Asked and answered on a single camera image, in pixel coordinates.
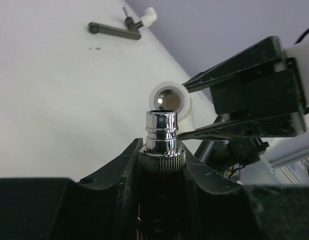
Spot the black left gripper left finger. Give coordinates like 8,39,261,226
0,138,143,240

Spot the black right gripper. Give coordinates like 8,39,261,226
178,36,306,141

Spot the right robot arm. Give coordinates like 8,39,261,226
179,36,309,173

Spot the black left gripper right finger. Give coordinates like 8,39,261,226
181,151,309,240

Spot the brown water faucet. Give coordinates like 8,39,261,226
137,110,185,240

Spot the white elbow pipe fitting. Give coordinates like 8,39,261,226
149,81,195,134

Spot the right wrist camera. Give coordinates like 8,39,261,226
285,27,309,108

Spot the white elbow fitting on faucet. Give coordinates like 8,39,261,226
140,7,157,28

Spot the grey long-spout faucet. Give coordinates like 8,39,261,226
88,6,144,41

